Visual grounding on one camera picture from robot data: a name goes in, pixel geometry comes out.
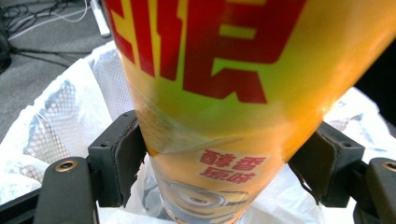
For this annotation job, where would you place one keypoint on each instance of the white power strip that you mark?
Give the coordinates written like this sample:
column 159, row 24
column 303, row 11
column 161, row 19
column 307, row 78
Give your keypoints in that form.
column 100, row 17

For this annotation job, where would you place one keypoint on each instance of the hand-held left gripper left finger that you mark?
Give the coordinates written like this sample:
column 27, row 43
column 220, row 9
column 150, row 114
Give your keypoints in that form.
column 115, row 161

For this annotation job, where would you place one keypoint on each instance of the mesh bin with white bag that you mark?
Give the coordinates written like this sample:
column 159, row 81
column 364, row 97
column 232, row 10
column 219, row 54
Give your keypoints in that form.
column 62, row 130

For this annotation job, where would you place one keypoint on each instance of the yellow cup with red print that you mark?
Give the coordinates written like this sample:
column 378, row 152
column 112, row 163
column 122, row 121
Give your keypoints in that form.
column 224, row 102

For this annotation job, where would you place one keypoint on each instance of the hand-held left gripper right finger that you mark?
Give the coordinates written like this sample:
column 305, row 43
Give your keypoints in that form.
column 327, row 165

